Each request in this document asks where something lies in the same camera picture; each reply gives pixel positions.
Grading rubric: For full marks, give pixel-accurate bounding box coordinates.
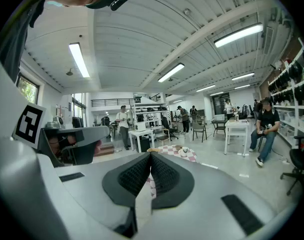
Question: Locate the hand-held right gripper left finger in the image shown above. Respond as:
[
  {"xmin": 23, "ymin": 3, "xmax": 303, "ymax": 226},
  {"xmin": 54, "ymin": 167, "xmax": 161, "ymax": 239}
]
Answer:
[{"xmin": 54, "ymin": 151, "xmax": 152, "ymax": 235}]

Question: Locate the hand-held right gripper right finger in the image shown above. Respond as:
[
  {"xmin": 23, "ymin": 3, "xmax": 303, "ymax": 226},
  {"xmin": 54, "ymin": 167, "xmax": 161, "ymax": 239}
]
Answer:
[{"xmin": 135, "ymin": 151, "xmax": 280, "ymax": 240}]

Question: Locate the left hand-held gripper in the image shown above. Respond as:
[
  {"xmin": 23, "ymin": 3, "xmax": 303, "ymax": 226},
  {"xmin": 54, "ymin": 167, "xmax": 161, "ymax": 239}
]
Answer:
[{"xmin": 0, "ymin": 51, "xmax": 110, "ymax": 169}]

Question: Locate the brown wooden platform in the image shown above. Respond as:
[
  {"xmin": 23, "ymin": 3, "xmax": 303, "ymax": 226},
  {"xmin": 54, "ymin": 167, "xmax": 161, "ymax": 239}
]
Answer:
[{"xmin": 94, "ymin": 143, "xmax": 115, "ymax": 157}]

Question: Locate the black balcony railing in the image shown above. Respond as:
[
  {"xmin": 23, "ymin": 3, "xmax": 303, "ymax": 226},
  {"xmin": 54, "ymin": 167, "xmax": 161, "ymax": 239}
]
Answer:
[{"xmin": 91, "ymin": 97, "xmax": 142, "ymax": 108}]

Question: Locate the white table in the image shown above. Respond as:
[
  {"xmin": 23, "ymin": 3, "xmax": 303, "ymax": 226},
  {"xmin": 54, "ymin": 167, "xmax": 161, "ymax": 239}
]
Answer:
[
  {"xmin": 224, "ymin": 119, "xmax": 250, "ymax": 157},
  {"xmin": 128, "ymin": 128, "xmax": 155, "ymax": 154}
]

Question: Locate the black box under table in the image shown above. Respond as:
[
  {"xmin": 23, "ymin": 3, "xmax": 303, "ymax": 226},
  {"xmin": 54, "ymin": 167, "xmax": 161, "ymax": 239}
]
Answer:
[{"xmin": 139, "ymin": 136, "xmax": 151, "ymax": 153}]

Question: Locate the round checkered table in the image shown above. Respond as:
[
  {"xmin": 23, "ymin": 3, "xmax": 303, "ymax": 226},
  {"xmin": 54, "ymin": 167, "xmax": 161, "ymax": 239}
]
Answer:
[{"xmin": 145, "ymin": 144, "xmax": 198, "ymax": 199}]

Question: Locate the metal storage rack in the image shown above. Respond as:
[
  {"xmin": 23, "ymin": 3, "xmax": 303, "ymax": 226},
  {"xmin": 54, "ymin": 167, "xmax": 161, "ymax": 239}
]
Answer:
[{"xmin": 133, "ymin": 102, "xmax": 170, "ymax": 131}]

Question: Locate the grey chair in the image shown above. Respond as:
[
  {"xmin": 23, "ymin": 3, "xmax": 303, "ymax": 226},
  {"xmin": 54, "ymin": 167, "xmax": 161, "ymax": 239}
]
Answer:
[{"xmin": 192, "ymin": 122, "xmax": 208, "ymax": 143}]

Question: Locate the wooden chair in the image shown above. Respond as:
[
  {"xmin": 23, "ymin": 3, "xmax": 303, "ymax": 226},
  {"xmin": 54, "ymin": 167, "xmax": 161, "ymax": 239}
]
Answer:
[{"xmin": 156, "ymin": 128, "xmax": 171, "ymax": 146}]

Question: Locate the black office chair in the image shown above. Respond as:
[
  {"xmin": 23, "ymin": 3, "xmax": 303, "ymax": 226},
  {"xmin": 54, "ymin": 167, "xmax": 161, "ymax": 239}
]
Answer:
[
  {"xmin": 161, "ymin": 116, "xmax": 179, "ymax": 142},
  {"xmin": 280, "ymin": 135, "xmax": 304, "ymax": 196}
]

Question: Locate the long ceiling light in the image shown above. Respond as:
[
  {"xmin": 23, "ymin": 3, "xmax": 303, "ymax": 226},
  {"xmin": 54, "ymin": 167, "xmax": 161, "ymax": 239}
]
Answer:
[
  {"xmin": 158, "ymin": 62, "xmax": 185, "ymax": 83},
  {"xmin": 68, "ymin": 42, "xmax": 90, "ymax": 79},
  {"xmin": 231, "ymin": 72, "xmax": 255, "ymax": 81},
  {"xmin": 196, "ymin": 84, "xmax": 216, "ymax": 93},
  {"xmin": 214, "ymin": 23, "xmax": 264, "ymax": 48}
]

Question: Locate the window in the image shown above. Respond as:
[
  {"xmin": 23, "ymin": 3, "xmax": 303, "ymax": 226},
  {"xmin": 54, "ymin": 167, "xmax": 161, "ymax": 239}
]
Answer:
[{"xmin": 16, "ymin": 74, "xmax": 40, "ymax": 105}]

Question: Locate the white shelving unit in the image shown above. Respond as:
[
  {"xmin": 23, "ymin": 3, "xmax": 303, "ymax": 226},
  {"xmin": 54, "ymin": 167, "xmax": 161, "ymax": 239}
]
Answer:
[{"xmin": 268, "ymin": 37, "xmax": 304, "ymax": 149}]

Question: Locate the person's black clothing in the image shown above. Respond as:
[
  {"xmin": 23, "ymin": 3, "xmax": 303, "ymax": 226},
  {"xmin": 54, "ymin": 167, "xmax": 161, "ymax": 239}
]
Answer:
[{"xmin": 0, "ymin": 0, "xmax": 46, "ymax": 84}]

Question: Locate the black head camera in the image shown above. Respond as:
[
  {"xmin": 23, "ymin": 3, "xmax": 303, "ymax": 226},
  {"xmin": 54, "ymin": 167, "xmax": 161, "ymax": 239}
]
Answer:
[{"xmin": 109, "ymin": 0, "xmax": 130, "ymax": 12}]

